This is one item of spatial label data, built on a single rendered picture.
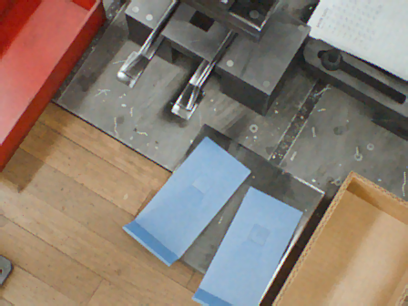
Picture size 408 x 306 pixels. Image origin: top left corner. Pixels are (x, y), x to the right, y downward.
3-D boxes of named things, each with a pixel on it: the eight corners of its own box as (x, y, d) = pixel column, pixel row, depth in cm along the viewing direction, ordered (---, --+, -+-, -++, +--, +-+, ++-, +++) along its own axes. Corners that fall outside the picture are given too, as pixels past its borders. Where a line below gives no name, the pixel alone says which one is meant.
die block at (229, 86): (129, 40, 112) (124, 15, 104) (170, -21, 114) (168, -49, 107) (263, 117, 109) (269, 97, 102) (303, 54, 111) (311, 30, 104)
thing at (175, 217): (124, 232, 103) (122, 228, 100) (206, 137, 106) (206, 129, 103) (169, 270, 102) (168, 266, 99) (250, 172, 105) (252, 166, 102)
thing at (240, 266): (191, 301, 101) (191, 299, 98) (249, 187, 105) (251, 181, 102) (245, 329, 100) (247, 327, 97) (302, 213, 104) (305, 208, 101)
